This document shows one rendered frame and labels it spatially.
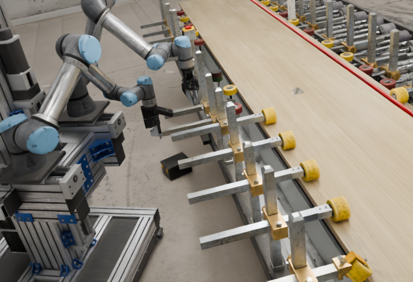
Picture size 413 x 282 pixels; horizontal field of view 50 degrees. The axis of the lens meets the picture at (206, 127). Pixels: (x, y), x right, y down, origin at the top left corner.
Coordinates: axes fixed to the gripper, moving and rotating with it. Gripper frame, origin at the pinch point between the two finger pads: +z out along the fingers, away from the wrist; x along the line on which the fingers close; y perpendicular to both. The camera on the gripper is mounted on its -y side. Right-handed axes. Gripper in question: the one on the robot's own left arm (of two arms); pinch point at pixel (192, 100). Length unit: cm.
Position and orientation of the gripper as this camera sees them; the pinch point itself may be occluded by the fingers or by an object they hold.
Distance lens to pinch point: 235.5
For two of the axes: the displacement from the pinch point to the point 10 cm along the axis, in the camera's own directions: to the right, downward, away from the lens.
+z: 1.5, 8.7, 4.7
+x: 9.7, -2.2, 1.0
